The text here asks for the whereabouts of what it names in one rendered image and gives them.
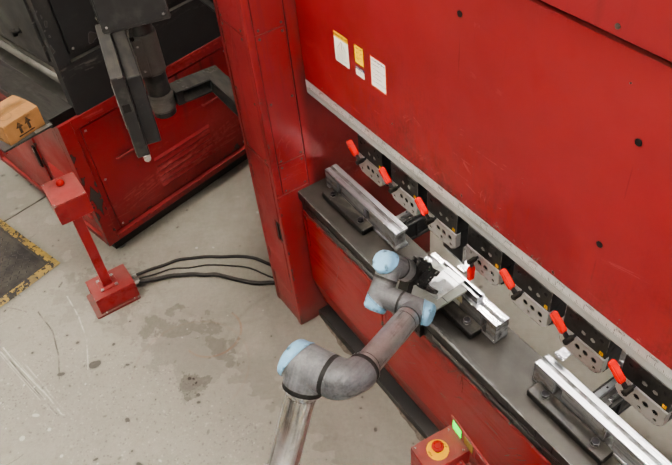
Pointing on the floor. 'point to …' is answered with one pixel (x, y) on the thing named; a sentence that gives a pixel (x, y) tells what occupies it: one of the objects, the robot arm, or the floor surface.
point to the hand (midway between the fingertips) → (433, 287)
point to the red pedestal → (62, 193)
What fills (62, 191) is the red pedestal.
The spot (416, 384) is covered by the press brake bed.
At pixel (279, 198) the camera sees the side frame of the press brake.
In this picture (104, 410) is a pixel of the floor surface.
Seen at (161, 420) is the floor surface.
